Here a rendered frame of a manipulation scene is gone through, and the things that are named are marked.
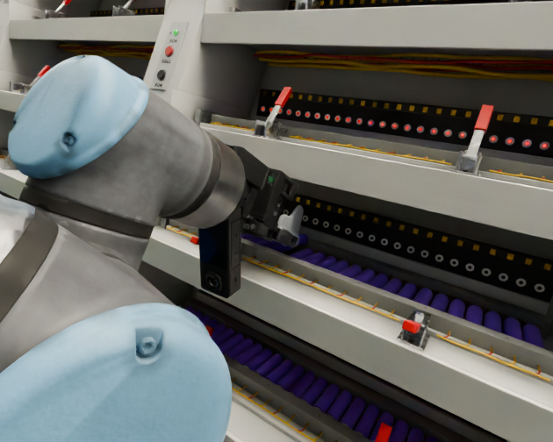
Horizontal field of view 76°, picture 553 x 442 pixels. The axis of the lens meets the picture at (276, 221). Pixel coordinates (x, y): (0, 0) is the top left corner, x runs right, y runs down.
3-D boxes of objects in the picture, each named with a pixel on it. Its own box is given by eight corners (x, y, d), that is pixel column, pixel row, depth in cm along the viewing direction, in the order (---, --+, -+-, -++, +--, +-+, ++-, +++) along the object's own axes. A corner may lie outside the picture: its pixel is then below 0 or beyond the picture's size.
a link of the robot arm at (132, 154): (-21, 167, 24) (36, 35, 25) (128, 214, 35) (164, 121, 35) (52, 197, 19) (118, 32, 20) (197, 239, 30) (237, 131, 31)
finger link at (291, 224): (322, 217, 53) (294, 198, 46) (309, 253, 53) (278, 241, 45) (305, 211, 55) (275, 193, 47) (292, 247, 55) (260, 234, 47)
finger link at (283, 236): (306, 239, 48) (274, 224, 41) (303, 250, 48) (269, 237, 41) (279, 231, 51) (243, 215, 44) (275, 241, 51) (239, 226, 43)
